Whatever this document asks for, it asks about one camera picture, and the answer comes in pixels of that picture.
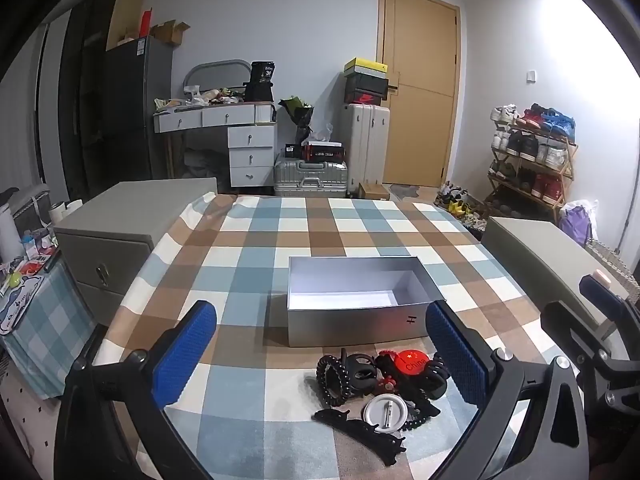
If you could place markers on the small black box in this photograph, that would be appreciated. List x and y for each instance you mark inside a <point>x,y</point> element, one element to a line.
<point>293,151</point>

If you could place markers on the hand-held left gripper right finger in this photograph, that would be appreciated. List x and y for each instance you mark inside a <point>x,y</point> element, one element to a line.
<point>457,355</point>

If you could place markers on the white upright suitcase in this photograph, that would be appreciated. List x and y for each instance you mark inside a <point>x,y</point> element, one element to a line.
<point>365,145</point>

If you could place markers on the checked tablecloth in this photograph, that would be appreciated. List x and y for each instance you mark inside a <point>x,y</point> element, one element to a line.
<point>280,240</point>

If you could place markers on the purple bag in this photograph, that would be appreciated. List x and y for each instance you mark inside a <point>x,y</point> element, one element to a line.
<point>575,222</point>

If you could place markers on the grey arched mirror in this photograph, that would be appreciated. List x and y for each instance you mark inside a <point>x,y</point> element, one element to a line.
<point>220,72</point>

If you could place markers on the wooden door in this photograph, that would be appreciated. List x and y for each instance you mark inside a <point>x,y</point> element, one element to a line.
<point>417,125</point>

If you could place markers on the silver suitcase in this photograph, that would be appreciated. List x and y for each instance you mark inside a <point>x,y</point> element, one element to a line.
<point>310,177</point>

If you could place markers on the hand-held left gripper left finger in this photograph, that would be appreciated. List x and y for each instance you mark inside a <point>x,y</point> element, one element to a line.
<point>187,347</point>

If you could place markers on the grey drawer cabinet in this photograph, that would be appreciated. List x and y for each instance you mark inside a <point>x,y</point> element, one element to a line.
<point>120,230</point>

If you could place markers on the wicker basket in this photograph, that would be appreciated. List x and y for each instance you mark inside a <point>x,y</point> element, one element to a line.
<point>617,265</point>

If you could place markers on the clutter of desk things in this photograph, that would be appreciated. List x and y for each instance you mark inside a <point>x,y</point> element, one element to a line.
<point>200,97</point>

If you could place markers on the long black hair clip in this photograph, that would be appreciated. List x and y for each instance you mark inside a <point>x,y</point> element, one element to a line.
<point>362,430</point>

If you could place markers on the small red hair ornament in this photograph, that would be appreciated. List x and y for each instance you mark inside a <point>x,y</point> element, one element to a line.
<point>387,384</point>

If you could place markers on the group of sneakers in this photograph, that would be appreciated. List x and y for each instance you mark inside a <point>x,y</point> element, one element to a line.
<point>535,147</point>

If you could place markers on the side table with checked cloth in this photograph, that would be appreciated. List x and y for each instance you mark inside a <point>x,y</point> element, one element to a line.
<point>45,320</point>

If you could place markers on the red round badge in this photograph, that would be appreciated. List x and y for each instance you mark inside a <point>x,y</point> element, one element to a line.
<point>412,362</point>

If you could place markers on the black wrapped flower bouquet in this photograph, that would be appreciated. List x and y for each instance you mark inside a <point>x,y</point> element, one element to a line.
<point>297,112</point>

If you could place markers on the grey floor mat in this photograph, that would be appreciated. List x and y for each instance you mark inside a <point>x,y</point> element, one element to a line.
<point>404,191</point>

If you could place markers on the black box with red trim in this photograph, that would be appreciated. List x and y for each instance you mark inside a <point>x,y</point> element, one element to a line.
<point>325,151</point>

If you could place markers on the silver cardboard box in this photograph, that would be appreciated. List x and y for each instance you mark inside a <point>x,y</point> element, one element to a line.
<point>350,320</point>

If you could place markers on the red and black shoe box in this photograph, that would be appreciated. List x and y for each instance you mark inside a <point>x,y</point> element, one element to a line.
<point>367,97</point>

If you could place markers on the open cardboard box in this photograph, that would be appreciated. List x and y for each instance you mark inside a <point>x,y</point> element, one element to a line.
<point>170,34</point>

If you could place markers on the white bottle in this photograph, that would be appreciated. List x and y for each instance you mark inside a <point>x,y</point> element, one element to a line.
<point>9,235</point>

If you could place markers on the white round badge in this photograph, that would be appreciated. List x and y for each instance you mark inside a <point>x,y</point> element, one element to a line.
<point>382,412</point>

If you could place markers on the dark wardrobe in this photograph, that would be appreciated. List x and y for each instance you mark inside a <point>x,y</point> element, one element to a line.
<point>82,100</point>

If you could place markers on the small cardboard box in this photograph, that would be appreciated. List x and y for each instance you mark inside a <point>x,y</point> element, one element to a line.
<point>373,191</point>

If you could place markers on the black beaded hair band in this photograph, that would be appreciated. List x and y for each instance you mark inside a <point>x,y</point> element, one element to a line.
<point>419,416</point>

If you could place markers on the wooden shoe rack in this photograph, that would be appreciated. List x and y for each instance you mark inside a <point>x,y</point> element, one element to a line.
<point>505,180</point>

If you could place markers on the dark refrigerator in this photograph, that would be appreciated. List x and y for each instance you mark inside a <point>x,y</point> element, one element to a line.
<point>135,110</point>

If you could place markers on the pile of small shoes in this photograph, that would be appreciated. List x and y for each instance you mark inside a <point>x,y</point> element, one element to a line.
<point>457,205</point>

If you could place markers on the grey bedding bundle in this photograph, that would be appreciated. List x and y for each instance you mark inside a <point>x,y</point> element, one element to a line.
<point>205,162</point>

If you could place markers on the black hair claw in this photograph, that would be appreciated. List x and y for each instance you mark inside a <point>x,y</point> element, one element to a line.
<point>357,367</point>

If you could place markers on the black bag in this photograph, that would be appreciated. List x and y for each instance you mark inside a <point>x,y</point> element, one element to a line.
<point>259,82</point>

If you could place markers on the yellow shoe box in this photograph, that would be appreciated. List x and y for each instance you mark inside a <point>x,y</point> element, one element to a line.
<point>367,66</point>

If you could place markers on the flat cardboard sheet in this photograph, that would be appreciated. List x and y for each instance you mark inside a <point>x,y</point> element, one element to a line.
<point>125,10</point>

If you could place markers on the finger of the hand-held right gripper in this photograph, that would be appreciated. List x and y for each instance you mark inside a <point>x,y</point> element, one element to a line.
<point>565,322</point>
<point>595,290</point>

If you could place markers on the white desk with drawers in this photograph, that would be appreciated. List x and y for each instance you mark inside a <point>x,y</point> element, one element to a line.
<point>250,157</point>

